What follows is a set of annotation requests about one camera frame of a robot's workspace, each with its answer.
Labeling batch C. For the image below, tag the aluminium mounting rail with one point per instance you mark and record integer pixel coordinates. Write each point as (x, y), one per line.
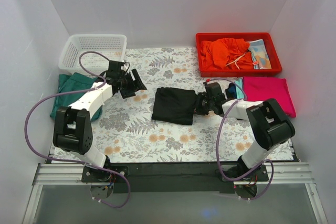
(172, 177)

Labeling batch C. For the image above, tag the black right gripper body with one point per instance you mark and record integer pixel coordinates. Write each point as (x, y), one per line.
(200, 104)

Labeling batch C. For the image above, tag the navy blue folded shirt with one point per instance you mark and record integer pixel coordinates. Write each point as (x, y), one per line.
(231, 91)

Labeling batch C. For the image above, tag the black t shirt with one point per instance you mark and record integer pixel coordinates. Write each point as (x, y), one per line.
(173, 105)

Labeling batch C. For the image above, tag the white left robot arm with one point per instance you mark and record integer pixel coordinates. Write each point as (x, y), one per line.
(73, 130)

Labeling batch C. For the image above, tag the orange crumpled shirt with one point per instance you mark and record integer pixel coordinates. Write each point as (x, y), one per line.
(226, 54)

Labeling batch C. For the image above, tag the floral patterned table mat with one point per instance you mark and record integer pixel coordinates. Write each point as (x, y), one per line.
(126, 133)

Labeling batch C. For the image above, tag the patterned pastel cloth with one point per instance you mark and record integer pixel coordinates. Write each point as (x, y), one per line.
(259, 54)

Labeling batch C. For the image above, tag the red plastic bin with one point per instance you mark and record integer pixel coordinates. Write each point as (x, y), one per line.
(275, 69)

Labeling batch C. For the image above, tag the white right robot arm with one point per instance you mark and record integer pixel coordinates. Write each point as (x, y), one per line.
(270, 125)

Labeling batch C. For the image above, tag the white plastic basket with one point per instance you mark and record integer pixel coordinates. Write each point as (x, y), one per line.
(92, 51)

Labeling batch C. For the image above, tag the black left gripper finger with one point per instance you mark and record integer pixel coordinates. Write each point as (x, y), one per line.
(137, 82)
(128, 92)

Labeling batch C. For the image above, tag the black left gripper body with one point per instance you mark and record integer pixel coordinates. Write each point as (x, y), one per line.
(132, 84)

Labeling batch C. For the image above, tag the turquoise folded shirt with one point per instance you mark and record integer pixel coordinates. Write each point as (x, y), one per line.
(239, 86)

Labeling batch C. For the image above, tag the magenta folded shirt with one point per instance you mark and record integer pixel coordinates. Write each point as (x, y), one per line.
(264, 88)

